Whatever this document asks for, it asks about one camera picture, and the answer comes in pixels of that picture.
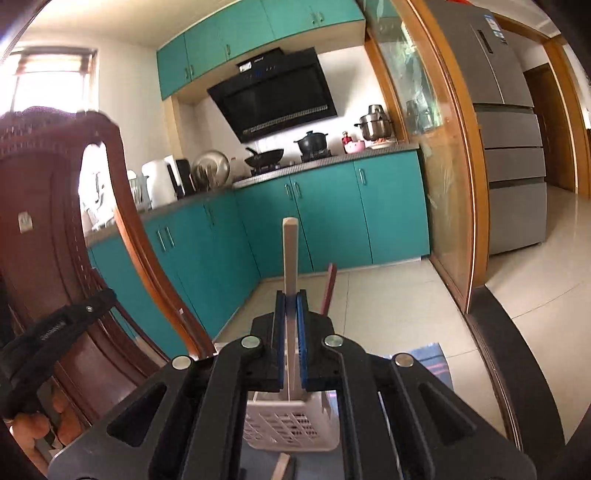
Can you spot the gas stove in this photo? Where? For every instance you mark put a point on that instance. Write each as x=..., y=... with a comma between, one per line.
x=295, y=162

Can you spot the grey refrigerator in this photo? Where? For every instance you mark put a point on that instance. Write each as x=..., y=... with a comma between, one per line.
x=503, y=138

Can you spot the stainless steel stockpot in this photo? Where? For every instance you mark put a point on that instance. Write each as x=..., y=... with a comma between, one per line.
x=376, y=124

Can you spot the pile of mixed chopsticks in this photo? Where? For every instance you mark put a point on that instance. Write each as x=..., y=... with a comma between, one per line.
x=284, y=467

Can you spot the round metal pot lid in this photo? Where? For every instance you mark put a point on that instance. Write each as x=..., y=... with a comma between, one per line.
x=211, y=168

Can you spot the beige wooden chopstick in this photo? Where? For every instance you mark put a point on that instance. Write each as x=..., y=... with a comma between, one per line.
x=291, y=254

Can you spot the black lidded pot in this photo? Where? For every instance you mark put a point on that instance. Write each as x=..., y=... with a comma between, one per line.
x=313, y=144

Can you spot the pink bowl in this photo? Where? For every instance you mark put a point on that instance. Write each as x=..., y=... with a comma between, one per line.
x=355, y=147

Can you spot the brown interior door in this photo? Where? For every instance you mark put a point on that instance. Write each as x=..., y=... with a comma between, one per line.
x=558, y=129

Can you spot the carved brown wooden chair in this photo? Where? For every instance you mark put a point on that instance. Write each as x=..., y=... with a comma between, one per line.
x=41, y=258

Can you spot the black countertop appliance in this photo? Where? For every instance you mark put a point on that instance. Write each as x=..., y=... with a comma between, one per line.
x=185, y=177

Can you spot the wood framed glass sliding door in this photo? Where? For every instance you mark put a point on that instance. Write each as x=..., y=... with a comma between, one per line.
x=429, y=138

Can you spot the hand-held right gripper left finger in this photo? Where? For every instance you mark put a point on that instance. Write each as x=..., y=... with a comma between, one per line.
x=280, y=344

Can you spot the person's left hand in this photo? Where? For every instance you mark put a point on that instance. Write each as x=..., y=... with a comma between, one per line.
x=30, y=429

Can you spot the teal base cabinets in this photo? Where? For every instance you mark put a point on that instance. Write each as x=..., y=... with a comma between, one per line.
x=323, y=217

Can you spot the white plastic utensil basket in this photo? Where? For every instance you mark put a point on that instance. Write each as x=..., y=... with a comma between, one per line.
x=281, y=424

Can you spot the reddish brown chopstick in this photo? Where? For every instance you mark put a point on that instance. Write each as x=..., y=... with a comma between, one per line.
x=328, y=288

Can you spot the black range hood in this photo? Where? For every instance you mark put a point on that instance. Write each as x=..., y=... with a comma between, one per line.
x=272, y=101

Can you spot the teal wall cabinets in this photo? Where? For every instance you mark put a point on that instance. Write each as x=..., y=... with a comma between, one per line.
x=240, y=41

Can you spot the white electric kettle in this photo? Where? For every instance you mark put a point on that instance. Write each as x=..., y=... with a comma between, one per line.
x=158, y=184

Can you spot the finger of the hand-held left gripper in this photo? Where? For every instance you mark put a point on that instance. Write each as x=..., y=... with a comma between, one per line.
x=74, y=318

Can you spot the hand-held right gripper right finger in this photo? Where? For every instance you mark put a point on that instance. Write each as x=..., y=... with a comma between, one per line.
x=301, y=344

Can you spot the blue plaid cloth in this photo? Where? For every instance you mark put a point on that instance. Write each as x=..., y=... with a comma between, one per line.
x=433, y=357

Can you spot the kitchen window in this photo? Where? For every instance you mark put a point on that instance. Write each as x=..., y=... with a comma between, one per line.
x=51, y=78

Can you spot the black wok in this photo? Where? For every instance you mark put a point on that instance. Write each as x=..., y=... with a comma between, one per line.
x=263, y=159

